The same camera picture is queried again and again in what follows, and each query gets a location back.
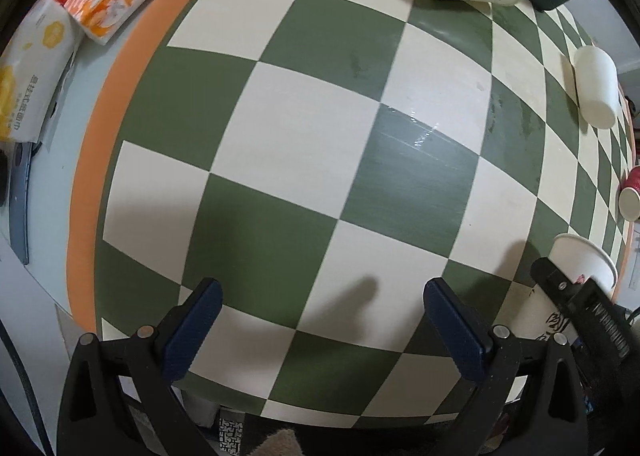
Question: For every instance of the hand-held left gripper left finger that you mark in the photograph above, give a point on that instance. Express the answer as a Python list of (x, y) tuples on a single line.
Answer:
[(195, 331)]

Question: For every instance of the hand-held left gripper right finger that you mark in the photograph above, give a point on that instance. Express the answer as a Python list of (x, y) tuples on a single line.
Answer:
[(457, 331)]

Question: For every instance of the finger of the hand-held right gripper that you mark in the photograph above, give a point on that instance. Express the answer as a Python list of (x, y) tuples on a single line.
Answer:
[(550, 278)]

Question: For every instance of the white paper cup black print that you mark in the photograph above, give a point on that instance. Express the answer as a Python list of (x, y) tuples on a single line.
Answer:
[(575, 261)]

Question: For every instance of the red paper cup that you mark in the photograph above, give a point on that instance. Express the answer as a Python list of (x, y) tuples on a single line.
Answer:
[(631, 196)]

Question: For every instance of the plain white paper cup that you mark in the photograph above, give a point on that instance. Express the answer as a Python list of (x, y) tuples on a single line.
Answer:
[(596, 85)]

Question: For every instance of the black white patterned box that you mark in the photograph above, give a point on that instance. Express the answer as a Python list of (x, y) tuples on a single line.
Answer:
[(231, 433)]

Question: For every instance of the beige furry thing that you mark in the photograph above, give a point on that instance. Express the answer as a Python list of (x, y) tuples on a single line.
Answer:
[(280, 443)]

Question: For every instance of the green checkered mat orange border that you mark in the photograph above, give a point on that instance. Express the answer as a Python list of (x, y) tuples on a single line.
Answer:
[(310, 160)]

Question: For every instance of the grey flat board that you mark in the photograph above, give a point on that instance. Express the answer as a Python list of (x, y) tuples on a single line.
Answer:
[(21, 201)]

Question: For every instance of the white yellow tissue pack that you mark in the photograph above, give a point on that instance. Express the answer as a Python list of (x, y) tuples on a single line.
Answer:
[(30, 65)]

